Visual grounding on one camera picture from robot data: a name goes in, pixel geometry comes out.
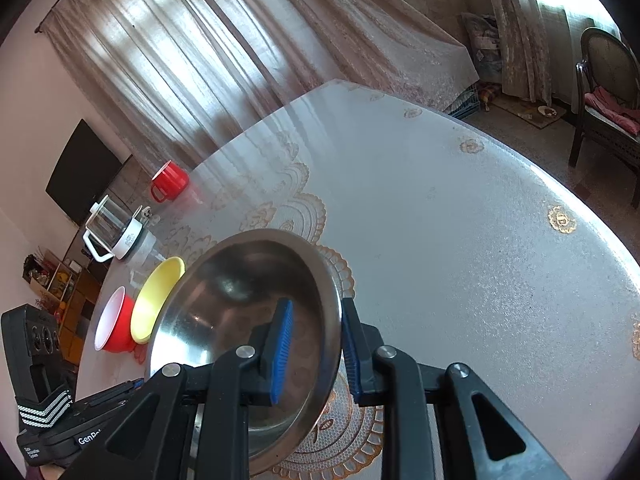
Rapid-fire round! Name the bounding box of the black flat television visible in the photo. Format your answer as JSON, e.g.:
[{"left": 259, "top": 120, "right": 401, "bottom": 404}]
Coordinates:
[{"left": 45, "top": 119, "right": 133, "bottom": 225}]

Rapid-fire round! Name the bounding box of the beige patterned curtain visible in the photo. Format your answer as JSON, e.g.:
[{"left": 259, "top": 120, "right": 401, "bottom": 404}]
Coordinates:
[{"left": 467, "top": 0, "right": 553, "bottom": 106}]

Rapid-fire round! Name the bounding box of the pink cloth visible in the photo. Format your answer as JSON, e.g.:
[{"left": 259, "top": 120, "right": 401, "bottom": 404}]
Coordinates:
[{"left": 585, "top": 86, "right": 640, "bottom": 135}]

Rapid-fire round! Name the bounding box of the glass kettle with white handle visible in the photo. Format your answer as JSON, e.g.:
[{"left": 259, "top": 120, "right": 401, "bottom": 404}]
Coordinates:
[{"left": 82, "top": 195, "right": 156, "bottom": 263}]

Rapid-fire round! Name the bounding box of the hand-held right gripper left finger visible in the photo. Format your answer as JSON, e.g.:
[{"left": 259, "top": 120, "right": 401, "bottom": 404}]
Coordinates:
[{"left": 60, "top": 297, "right": 296, "bottom": 480}]

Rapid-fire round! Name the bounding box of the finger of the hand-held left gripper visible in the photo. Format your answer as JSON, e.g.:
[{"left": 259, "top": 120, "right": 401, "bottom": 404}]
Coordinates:
[{"left": 87, "top": 379, "right": 150, "bottom": 410}]

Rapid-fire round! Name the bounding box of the red mug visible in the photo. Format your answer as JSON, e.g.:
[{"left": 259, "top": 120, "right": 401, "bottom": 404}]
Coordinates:
[{"left": 150, "top": 161, "right": 190, "bottom": 203}]

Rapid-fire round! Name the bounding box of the floral lace tablecloth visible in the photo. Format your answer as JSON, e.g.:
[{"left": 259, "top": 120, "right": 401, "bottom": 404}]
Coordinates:
[{"left": 75, "top": 80, "right": 640, "bottom": 480}]

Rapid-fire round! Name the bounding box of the beige sheer curtain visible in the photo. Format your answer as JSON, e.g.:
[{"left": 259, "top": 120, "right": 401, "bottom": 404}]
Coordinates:
[{"left": 37, "top": 0, "right": 478, "bottom": 171}]

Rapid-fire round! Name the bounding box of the red plastic bowl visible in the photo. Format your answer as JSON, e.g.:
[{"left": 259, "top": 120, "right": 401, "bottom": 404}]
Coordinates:
[{"left": 94, "top": 286, "right": 137, "bottom": 353}]

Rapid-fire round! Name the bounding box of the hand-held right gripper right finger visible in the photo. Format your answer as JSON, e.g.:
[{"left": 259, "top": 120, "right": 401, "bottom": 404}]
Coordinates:
[{"left": 341, "top": 298, "right": 573, "bottom": 480}]

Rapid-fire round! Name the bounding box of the dark wooden armchair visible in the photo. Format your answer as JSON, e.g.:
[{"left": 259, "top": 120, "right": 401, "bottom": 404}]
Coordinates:
[{"left": 569, "top": 27, "right": 640, "bottom": 183}]

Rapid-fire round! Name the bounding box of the pile of bags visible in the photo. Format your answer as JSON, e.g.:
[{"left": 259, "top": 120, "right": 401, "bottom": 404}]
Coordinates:
[{"left": 462, "top": 12, "right": 503, "bottom": 83}]

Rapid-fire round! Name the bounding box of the yellow plastic bowl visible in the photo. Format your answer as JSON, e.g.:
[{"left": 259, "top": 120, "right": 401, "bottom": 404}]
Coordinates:
[{"left": 130, "top": 256, "right": 187, "bottom": 345}]

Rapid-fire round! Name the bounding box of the wooden cabinet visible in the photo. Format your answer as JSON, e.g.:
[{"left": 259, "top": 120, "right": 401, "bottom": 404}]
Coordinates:
[{"left": 30, "top": 260, "right": 103, "bottom": 366}]

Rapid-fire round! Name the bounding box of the stainless steel bowl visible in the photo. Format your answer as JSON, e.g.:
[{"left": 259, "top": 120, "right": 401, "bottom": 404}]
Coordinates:
[{"left": 144, "top": 228, "right": 343, "bottom": 476}]

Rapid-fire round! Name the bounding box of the cardboard box of ornaments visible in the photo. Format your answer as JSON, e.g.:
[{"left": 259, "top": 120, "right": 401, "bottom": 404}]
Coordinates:
[{"left": 22, "top": 247, "right": 83, "bottom": 293}]

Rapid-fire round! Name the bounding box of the brown floor mat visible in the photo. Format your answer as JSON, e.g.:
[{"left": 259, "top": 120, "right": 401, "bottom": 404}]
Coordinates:
[{"left": 492, "top": 94, "right": 568, "bottom": 128}]

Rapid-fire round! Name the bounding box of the blue plastic crate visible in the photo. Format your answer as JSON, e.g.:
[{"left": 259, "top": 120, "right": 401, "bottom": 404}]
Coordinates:
[{"left": 445, "top": 82, "right": 483, "bottom": 121}]

